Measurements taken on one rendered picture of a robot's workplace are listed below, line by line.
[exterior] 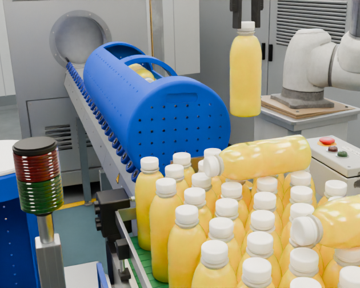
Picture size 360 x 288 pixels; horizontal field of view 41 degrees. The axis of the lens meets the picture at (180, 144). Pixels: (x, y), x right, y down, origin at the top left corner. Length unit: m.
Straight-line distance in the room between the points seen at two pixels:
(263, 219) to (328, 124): 1.06
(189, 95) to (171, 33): 5.62
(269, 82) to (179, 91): 2.43
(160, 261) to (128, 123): 0.39
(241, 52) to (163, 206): 0.38
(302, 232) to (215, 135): 0.65
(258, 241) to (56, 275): 0.31
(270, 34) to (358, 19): 1.90
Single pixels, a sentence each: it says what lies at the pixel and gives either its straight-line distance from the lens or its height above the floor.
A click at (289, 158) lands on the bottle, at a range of 0.95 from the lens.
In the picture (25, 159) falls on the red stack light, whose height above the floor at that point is 1.25.
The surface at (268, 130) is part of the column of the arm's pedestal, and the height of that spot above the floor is 0.92.
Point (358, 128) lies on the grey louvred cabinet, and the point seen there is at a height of 0.62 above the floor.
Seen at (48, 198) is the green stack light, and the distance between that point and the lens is 0.73.
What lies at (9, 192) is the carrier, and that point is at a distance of 1.30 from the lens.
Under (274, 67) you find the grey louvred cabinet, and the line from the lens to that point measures 3.55.
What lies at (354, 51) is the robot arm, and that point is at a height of 1.23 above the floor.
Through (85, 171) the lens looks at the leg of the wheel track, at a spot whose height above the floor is 0.26.
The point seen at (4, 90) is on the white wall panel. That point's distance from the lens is 6.36.
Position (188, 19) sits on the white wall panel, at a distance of 6.95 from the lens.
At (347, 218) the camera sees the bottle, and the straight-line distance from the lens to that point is 0.70.
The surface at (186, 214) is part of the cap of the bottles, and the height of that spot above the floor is 1.11.
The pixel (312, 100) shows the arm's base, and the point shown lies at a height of 1.04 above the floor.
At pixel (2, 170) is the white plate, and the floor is 1.04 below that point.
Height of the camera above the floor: 1.48
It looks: 19 degrees down
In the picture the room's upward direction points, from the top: 2 degrees counter-clockwise
